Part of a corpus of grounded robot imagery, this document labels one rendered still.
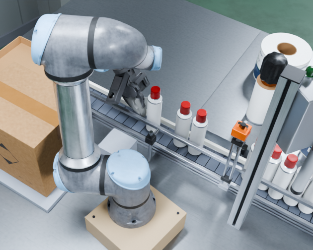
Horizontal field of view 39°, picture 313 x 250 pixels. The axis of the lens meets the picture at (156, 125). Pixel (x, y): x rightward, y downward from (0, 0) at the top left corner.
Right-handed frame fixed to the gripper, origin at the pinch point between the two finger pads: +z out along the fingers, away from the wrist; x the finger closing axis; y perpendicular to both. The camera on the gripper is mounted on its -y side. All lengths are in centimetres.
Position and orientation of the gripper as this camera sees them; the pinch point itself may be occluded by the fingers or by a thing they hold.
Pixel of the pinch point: (141, 114)
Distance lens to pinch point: 162.2
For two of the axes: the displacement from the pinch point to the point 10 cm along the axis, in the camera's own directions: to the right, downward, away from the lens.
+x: -7.6, -0.5, 6.5
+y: 5.3, -6.3, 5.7
